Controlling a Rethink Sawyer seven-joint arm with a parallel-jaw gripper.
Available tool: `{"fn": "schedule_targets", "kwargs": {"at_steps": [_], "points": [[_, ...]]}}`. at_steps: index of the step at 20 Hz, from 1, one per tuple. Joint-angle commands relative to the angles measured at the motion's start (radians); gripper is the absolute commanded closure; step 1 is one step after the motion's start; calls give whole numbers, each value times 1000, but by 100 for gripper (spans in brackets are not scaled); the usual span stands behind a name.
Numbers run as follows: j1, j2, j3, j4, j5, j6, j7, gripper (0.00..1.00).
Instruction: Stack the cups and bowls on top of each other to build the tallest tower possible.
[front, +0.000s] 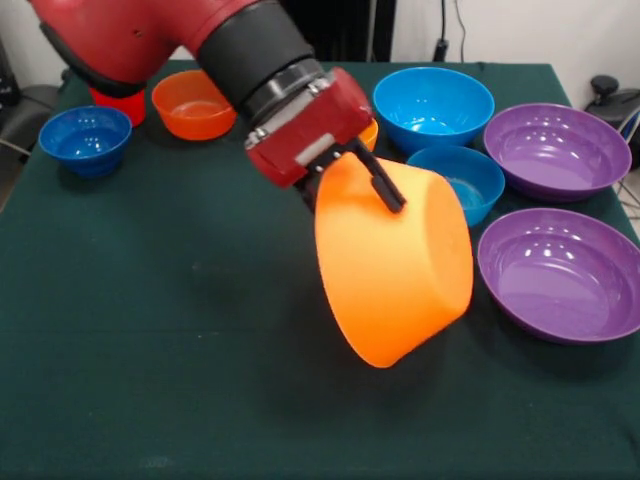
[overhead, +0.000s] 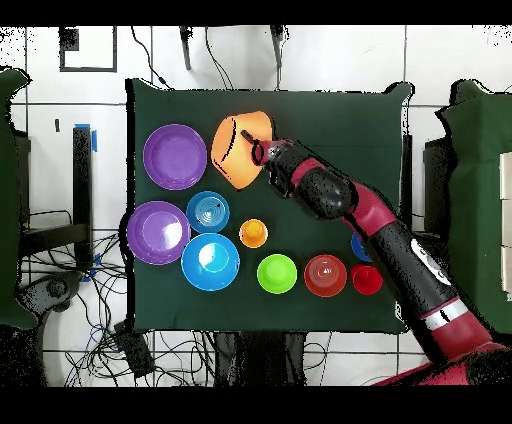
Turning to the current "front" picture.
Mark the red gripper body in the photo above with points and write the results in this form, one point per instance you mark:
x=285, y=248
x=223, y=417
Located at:
x=320, y=130

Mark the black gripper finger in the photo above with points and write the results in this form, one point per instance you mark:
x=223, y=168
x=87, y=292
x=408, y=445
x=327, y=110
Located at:
x=385, y=187
x=309, y=192

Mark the large orange bowl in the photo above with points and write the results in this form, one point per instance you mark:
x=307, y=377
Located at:
x=395, y=280

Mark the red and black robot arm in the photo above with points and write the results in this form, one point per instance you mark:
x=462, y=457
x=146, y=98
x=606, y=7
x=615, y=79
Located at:
x=125, y=40

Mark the orange cup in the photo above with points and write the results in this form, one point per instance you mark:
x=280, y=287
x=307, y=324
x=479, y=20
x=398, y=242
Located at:
x=371, y=137

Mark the small light blue bowl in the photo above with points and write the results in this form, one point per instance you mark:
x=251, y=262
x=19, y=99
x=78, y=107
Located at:
x=475, y=185

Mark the large light blue bowl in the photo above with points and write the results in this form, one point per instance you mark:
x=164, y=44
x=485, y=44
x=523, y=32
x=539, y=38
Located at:
x=435, y=107

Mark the red-orange bowl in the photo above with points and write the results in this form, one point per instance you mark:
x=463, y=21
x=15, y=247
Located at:
x=195, y=120

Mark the purple bowl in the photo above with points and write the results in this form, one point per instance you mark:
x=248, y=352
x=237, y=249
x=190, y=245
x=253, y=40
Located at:
x=560, y=285
x=555, y=155

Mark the red cup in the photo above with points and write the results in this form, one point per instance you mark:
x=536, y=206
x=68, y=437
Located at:
x=127, y=107

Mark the dark green tablecloth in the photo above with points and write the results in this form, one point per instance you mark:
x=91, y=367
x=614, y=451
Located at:
x=150, y=350

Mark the dark blue bowl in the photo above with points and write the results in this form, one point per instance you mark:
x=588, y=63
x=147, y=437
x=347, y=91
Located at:
x=85, y=142

